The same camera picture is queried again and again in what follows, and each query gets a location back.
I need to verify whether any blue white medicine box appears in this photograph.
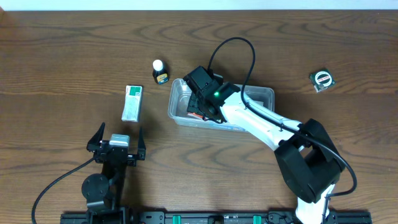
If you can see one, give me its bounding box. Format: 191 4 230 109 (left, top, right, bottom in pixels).
208 100 274 132

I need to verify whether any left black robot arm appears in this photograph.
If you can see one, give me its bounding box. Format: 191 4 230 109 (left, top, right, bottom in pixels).
81 123 146 213

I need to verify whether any dark syrup bottle white cap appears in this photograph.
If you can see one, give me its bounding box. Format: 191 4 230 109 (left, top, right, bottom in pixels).
152 60 169 85

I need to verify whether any green white medicine box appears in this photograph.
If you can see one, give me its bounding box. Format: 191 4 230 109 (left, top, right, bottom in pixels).
121 85 143 122

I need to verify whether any left black cable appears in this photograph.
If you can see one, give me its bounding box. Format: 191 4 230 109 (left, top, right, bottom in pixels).
31 157 96 224

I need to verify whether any clear plastic container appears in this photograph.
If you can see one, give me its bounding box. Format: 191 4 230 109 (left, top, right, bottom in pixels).
168 78 275 129

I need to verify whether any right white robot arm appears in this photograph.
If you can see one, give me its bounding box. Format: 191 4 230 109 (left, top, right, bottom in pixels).
183 66 346 223

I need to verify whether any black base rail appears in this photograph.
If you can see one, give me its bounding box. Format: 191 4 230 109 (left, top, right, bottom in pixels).
60 207 373 224

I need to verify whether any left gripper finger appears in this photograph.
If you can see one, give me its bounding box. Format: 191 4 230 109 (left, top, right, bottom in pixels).
86 122 105 152
137 127 146 161

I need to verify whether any dark green square box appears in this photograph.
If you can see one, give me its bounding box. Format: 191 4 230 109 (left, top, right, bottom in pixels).
309 68 335 93

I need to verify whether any red white medicine box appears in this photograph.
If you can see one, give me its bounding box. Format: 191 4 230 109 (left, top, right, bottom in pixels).
187 112 205 120

